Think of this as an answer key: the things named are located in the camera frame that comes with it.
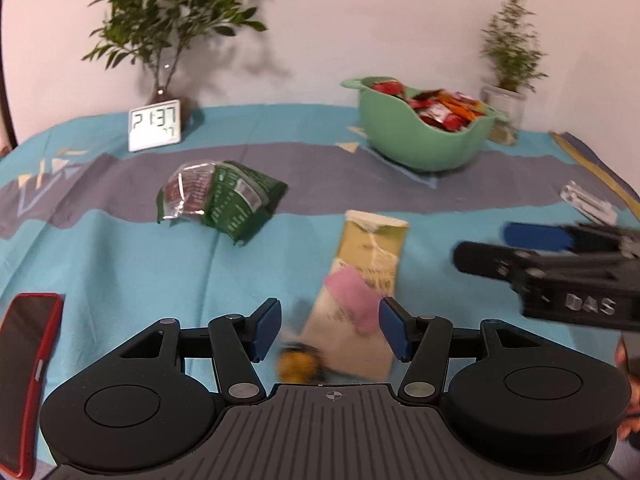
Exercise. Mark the person's right hand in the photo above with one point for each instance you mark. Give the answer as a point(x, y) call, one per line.
point(621, 355)

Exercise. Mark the white digital clock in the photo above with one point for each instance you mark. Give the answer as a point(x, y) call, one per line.
point(152, 127)

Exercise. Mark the green snack packet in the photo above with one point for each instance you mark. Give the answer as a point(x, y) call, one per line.
point(235, 200)

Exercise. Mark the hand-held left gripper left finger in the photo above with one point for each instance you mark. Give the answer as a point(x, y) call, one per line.
point(267, 327)

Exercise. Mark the red-cased smartphone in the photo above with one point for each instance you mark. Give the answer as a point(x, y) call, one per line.
point(25, 360)

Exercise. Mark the pale green tea packet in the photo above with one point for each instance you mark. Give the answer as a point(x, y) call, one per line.
point(370, 240)

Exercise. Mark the white folding phone stand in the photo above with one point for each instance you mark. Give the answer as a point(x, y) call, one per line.
point(585, 200)

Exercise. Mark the leafy plant in glass vase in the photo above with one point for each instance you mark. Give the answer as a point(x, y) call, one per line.
point(150, 10)

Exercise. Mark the small pink packet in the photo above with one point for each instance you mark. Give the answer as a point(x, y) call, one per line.
point(352, 295)

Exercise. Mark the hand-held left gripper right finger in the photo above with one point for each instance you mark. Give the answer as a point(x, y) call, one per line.
point(392, 327)

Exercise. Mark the silver foil packet red label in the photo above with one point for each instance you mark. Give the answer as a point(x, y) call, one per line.
point(187, 190)

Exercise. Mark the dark gold foil candy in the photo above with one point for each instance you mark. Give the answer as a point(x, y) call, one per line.
point(295, 362)

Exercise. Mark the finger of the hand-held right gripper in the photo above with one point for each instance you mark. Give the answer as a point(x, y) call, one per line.
point(485, 260)
point(535, 236)

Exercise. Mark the heap of mixed snacks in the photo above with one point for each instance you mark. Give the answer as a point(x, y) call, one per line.
point(440, 112)

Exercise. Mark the small plant in glass jar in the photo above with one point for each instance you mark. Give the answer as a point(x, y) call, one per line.
point(507, 50)

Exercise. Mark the green plastic bowl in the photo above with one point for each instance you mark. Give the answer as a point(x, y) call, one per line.
point(415, 145)

